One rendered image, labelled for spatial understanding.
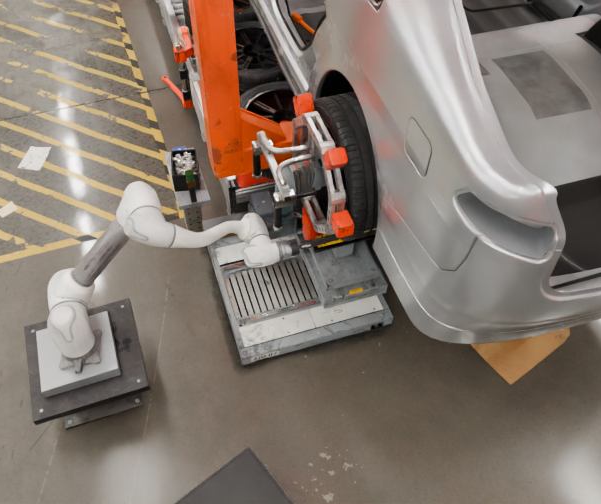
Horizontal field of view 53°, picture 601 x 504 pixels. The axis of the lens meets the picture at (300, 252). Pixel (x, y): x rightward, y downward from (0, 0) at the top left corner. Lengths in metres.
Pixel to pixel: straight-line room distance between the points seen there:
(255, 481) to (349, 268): 1.24
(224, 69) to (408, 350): 1.68
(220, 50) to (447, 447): 2.09
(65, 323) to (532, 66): 2.49
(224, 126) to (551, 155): 1.53
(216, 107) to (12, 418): 1.78
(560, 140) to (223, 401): 2.01
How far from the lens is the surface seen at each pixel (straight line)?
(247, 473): 2.57
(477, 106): 1.86
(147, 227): 2.39
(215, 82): 2.83
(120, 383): 2.85
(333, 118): 2.55
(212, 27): 2.68
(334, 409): 3.04
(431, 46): 2.00
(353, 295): 3.19
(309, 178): 2.49
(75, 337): 2.72
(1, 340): 3.53
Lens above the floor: 2.78
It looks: 52 degrees down
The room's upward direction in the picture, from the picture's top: 2 degrees clockwise
